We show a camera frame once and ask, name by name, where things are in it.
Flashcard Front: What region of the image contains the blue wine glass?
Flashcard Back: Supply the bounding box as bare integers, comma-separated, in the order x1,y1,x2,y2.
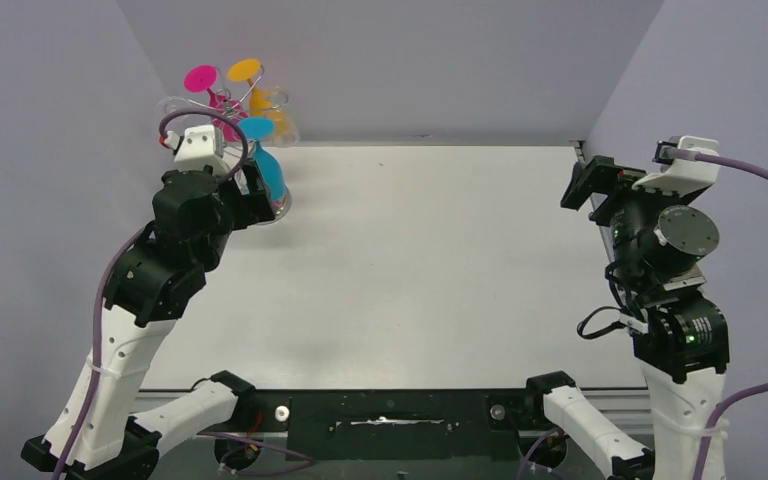
237,117,287,204

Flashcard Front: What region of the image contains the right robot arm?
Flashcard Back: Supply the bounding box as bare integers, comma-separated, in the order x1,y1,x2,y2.
526,156,730,479

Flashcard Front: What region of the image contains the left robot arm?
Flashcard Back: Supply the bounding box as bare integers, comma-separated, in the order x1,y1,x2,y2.
21,165,274,479

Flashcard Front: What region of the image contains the clear wine glass right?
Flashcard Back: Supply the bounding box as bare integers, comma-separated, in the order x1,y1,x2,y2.
264,88,300,148

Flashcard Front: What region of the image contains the clear wine glass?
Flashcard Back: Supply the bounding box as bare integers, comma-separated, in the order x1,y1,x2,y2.
157,96,192,118
264,88,300,148

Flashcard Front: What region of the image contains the orange wine glass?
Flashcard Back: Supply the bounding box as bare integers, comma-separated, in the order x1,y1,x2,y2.
227,58,299,147

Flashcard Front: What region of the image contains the clear wine glass left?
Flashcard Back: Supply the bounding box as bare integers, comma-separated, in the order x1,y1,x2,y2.
157,96,192,118

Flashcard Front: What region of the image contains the pink wine glass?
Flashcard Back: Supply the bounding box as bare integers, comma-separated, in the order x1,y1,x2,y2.
184,65,249,124

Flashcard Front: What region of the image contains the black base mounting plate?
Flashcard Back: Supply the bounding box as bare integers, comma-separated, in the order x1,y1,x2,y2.
188,387,597,463

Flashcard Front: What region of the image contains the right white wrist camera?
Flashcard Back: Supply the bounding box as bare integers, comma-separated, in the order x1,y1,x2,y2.
632,135,720,197

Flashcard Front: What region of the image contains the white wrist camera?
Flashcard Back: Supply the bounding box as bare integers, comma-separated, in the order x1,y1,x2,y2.
632,135,720,197
159,124,230,176

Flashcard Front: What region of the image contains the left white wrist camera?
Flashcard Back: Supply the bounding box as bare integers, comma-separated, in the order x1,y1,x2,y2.
159,124,230,176

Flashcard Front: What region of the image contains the chrome wire glass rack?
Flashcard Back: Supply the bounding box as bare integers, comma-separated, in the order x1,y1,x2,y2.
178,62,293,227

